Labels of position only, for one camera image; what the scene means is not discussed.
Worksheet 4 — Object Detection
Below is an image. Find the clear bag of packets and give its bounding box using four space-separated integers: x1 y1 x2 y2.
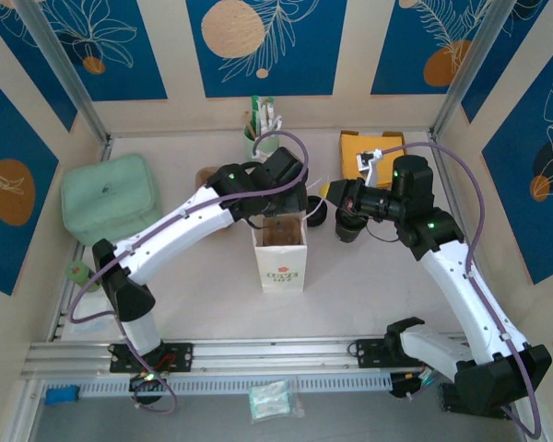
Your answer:
247 378 306 423

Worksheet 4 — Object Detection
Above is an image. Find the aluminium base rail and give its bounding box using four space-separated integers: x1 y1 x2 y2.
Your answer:
20 334 522 379

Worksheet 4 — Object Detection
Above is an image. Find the aluminium frame post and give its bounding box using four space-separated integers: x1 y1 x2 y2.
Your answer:
14 0 115 147
429 0 521 141

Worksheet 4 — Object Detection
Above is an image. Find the yellow paper napkin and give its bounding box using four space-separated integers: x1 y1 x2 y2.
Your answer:
340 133 405 189

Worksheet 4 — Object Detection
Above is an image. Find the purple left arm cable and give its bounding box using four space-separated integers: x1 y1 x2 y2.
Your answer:
67 130 311 414

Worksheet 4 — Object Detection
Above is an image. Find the white printed paper bag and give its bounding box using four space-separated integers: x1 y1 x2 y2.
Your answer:
251 177 333 295

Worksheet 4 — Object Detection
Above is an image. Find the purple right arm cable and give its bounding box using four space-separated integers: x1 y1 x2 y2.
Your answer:
380 141 544 438

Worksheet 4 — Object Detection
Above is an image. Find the green cylindrical bottle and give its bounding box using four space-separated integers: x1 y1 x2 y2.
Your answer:
67 260 98 294

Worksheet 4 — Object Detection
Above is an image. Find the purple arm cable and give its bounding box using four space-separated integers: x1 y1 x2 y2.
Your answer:
67 130 311 414
380 141 544 438

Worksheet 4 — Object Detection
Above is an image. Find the black controller board with LED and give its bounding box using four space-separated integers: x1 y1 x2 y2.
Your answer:
128 371 168 393
390 370 443 401

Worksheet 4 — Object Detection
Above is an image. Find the black printed paper cup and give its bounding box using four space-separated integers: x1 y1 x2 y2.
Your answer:
334 209 369 244

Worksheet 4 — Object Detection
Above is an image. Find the mint green holder mug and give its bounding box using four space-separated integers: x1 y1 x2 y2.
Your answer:
243 124 278 162

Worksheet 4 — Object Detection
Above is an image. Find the mint green zip pouch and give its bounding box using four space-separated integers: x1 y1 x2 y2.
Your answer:
60 153 163 247

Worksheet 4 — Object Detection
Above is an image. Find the white slotted cable duct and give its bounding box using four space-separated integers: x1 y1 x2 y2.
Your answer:
41 373 394 398

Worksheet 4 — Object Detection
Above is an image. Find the pulp cup carrier tray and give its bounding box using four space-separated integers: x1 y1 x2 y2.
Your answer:
195 166 222 186
261 218 304 246

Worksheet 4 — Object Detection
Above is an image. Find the green white paper sachet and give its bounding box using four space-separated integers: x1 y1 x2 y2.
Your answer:
251 95 265 137
262 97 276 133

